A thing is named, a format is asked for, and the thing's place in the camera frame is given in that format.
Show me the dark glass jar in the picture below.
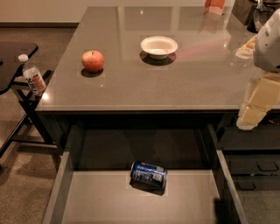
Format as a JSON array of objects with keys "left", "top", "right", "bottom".
[{"left": 247, "top": 0, "right": 279, "bottom": 33}]

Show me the white bowl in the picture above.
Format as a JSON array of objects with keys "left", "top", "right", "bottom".
[{"left": 140, "top": 36, "right": 178, "bottom": 60}]

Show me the open grey top drawer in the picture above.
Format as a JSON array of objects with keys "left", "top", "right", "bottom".
[{"left": 43, "top": 123, "right": 249, "bottom": 224}]

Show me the orange snack bag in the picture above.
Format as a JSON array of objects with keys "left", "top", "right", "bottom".
[{"left": 203, "top": 0, "right": 225, "bottom": 16}]

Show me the clear plastic water bottle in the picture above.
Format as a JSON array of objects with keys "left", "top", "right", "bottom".
[{"left": 18, "top": 54, "right": 46, "bottom": 96}]

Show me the blue pepsi can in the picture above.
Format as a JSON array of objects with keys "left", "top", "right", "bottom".
[{"left": 130, "top": 161, "right": 167, "bottom": 188}]

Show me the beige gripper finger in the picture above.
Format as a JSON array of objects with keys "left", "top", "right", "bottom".
[{"left": 236, "top": 73, "right": 280, "bottom": 130}]

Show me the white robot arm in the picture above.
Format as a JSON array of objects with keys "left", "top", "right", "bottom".
[{"left": 236, "top": 9, "right": 280, "bottom": 130}]

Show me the dark lower drawer cabinet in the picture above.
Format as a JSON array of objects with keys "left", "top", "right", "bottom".
[{"left": 216, "top": 111, "right": 280, "bottom": 191}]

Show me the red apple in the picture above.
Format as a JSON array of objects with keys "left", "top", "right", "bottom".
[{"left": 81, "top": 50, "right": 104, "bottom": 73}]

